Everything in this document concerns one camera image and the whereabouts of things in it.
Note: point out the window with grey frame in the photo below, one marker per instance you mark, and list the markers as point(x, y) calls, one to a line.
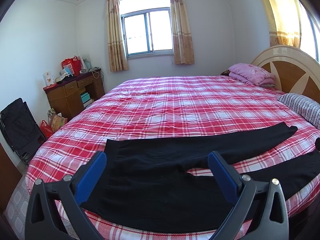
point(148, 32)

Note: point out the red plaid bed sheet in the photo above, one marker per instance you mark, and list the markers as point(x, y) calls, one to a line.
point(157, 107)

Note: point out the brown wooden desk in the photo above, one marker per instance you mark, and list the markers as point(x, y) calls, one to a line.
point(65, 98)

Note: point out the beige curtain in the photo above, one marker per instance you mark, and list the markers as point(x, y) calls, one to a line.
point(115, 42)
point(181, 35)

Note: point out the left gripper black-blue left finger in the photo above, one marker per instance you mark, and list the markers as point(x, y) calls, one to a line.
point(43, 220)

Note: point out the striped grey pillow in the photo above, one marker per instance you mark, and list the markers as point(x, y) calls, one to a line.
point(306, 107)

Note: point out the white greeting card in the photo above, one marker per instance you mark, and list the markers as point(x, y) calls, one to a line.
point(48, 78)

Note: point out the folded pink blanket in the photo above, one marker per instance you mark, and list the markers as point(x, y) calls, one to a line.
point(251, 75)

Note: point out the black pants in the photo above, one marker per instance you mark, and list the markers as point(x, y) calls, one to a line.
point(146, 184)

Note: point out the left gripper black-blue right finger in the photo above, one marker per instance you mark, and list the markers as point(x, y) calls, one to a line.
point(270, 220)

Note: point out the right beige curtain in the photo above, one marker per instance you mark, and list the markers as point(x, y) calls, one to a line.
point(181, 35)

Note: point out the red bag on floor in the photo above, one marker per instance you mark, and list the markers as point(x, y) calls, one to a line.
point(46, 129)

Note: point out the black folding chair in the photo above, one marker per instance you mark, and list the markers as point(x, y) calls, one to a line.
point(21, 131)

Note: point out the left beige curtain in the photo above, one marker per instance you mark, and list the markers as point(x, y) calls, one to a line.
point(115, 42)

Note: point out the teal box under desk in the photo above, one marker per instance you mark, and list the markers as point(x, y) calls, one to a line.
point(85, 97)

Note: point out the red gift bag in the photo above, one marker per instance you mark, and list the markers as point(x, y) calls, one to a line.
point(74, 65)

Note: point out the patterned paper bag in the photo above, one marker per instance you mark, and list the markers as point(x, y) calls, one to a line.
point(56, 121)

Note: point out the cream and brown headboard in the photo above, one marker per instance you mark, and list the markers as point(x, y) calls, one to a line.
point(294, 70)

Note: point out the yellow side curtain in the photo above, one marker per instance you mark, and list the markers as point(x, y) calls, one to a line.
point(284, 22)

